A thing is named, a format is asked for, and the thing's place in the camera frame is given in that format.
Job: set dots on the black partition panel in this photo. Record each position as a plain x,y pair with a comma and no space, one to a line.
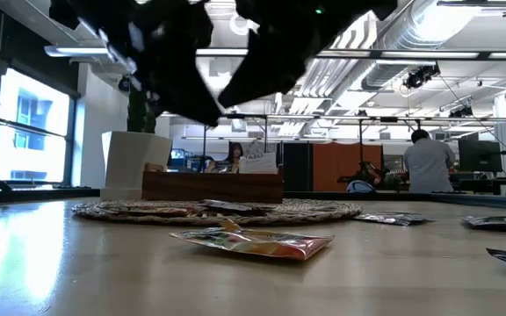
297,167

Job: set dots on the orange partition panel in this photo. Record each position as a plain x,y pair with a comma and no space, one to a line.
332,167

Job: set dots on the person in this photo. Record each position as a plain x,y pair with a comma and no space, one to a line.
234,155
426,167

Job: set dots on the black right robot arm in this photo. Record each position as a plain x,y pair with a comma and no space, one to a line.
358,11

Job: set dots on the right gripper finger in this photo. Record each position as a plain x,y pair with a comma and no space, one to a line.
275,50
253,83

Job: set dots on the long ceiling light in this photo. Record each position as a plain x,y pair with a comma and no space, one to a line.
77,51

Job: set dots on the orange Ahmad tea packet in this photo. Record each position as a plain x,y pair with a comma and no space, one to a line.
147,210

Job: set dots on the blue white round object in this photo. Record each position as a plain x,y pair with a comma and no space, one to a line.
360,187

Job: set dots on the small black ceiling camera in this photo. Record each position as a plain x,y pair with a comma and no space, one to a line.
461,112

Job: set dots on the black computer monitor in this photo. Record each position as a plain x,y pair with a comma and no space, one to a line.
479,155

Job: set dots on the brown wooden tea box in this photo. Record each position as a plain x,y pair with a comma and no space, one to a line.
213,188

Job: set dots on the white hexagonal planter pot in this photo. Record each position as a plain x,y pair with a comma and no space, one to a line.
136,158

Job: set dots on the dark background desk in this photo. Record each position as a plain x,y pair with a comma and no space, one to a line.
490,184

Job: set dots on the black wall camera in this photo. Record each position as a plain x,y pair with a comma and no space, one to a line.
124,84

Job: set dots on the large window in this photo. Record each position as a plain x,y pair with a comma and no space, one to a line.
38,153

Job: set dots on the silver ventilation duct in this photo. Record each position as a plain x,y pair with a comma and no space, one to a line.
415,30

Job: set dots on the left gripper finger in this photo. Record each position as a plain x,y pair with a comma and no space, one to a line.
182,112
196,101

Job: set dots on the green cactus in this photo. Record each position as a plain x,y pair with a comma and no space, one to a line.
141,118

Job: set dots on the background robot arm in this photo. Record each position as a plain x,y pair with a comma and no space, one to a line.
367,171

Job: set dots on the black ceiling camera rig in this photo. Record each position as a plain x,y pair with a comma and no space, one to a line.
420,76

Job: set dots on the white Tazo tea packet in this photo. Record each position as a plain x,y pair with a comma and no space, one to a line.
257,164

